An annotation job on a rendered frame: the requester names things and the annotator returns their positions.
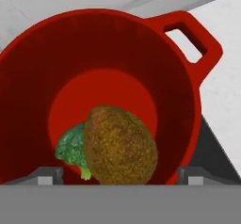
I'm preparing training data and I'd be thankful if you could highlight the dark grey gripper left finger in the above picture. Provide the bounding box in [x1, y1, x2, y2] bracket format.
[4, 166, 65, 186]

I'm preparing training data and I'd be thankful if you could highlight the green broccoli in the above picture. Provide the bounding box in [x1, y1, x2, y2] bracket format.
[55, 121, 92, 181]

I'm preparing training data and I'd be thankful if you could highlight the red pot with handle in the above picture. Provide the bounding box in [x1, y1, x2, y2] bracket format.
[0, 8, 224, 186]

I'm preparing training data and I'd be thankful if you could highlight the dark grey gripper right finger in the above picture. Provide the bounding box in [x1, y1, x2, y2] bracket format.
[177, 166, 240, 186]

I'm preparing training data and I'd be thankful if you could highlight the brown avocado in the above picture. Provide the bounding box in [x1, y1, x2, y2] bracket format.
[82, 104, 159, 186]

